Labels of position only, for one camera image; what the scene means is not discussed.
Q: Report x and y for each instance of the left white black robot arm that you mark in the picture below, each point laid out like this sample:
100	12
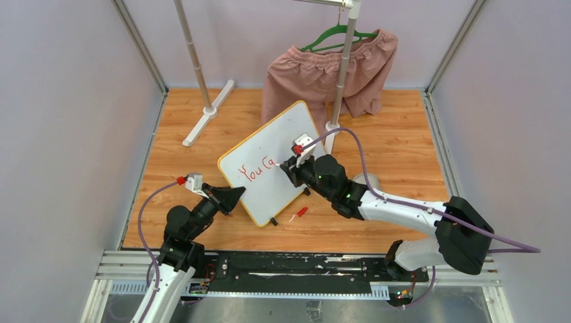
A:
180	256

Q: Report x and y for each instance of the pink shorts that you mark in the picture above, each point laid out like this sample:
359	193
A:
314	75

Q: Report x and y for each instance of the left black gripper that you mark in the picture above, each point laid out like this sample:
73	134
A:
223	199

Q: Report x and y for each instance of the grey whiteboard eraser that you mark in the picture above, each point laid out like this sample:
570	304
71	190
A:
368	177

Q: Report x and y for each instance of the green clothes hanger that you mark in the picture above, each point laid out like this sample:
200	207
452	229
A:
338	36

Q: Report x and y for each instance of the white clothes rack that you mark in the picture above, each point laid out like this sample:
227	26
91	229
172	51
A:
271	92

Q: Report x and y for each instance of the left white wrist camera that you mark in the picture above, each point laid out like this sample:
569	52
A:
194	183

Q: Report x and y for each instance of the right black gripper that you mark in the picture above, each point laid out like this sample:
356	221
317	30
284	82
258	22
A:
289	166

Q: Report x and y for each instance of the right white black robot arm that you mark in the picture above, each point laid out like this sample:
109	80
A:
457	235

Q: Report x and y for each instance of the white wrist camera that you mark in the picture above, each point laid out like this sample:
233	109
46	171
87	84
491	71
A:
303	148
194	183

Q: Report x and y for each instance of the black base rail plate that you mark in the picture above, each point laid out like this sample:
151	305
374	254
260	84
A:
303	276

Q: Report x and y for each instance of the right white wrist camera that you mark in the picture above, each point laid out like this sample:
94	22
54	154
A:
303	148

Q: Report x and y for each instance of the yellow framed whiteboard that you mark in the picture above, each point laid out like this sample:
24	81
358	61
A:
251	163

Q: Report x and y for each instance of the red marker cap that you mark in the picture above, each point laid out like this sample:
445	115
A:
302	211

